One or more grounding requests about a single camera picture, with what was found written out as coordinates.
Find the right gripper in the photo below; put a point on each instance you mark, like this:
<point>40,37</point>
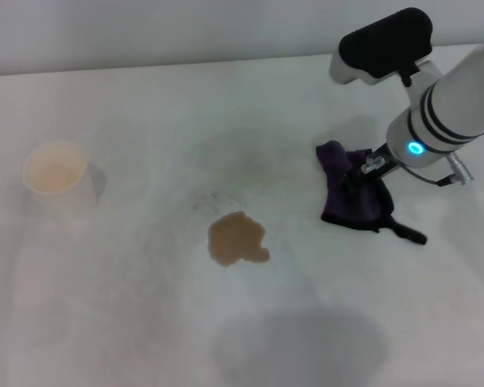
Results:
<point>377,164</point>

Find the purple rag with black trim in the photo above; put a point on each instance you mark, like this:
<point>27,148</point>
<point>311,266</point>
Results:
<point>343,201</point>

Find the brown water stain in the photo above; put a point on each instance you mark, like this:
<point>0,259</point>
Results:
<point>234,238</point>

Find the white paper cup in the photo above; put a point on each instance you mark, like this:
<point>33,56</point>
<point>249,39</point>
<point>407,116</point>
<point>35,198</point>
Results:
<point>54,169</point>

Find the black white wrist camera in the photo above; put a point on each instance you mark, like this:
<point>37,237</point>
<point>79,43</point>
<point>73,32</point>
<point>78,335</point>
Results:
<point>387,40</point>

